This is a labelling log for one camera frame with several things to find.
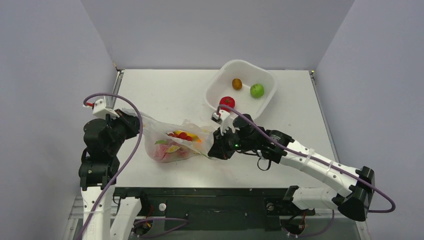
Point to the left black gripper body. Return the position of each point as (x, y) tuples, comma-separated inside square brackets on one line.
[(122, 128)]

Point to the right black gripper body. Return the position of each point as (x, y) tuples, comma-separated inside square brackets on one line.
[(218, 145)]

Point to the clear plastic bag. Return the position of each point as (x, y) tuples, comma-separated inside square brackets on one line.
[(164, 149)]

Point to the red fake grape bunch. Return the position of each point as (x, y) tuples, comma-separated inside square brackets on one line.
[(181, 135)]

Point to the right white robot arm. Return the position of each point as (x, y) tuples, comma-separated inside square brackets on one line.
[(348, 189)]

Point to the red fake tomato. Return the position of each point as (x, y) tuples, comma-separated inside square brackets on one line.
[(227, 101)]

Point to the green fake apple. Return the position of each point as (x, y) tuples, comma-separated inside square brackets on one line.
[(257, 90)]

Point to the yellow fake banana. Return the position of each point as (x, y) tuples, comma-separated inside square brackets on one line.
[(195, 137)]

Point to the brown fake kiwi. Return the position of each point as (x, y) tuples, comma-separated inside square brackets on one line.
[(237, 84)]

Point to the white plastic basket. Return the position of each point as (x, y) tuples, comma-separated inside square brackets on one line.
[(220, 85)]

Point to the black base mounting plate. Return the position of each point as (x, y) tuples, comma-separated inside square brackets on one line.
[(218, 209)]

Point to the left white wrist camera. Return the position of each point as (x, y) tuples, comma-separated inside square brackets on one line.
[(102, 108)]

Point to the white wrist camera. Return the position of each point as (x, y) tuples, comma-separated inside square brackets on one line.
[(223, 118), (102, 108)]

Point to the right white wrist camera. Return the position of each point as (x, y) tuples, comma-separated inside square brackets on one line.
[(223, 118)]

